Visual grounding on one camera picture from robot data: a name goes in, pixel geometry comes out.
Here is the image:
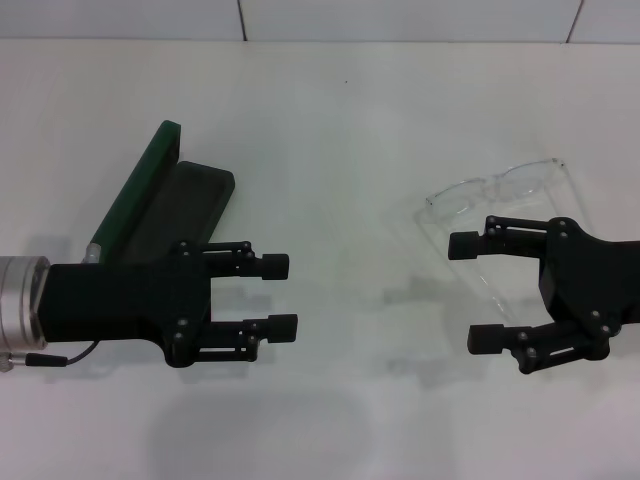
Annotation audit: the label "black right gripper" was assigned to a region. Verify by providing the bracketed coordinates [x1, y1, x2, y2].
[448, 215, 640, 375]

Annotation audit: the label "clear transparent glasses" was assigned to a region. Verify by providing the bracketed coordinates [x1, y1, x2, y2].
[413, 157, 587, 321]

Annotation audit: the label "left arm dark cable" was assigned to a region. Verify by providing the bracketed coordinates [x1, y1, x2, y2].
[0, 339, 104, 372]

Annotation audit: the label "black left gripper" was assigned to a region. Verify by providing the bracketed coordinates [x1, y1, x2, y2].
[39, 241, 290, 369]

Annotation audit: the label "green glasses case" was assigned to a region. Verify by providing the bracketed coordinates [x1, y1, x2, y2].
[87, 119, 236, 265]

